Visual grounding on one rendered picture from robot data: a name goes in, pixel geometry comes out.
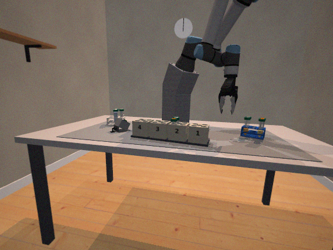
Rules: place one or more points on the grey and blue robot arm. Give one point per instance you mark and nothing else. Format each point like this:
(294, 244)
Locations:
(208, 48)

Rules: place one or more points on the beige tube rack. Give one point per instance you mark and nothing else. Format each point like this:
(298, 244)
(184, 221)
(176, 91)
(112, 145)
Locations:
(110, 122)

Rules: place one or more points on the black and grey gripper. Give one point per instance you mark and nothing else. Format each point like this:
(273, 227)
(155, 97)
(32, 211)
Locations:
(233, 92)

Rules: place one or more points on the beige bucket adapter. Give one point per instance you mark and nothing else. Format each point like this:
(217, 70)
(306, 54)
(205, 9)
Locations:
(178, 131)
(159, 129)
(141, 127)
(198, 133)

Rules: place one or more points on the blue tube rack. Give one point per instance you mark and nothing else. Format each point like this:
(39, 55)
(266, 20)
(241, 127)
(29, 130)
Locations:
(253, 134)

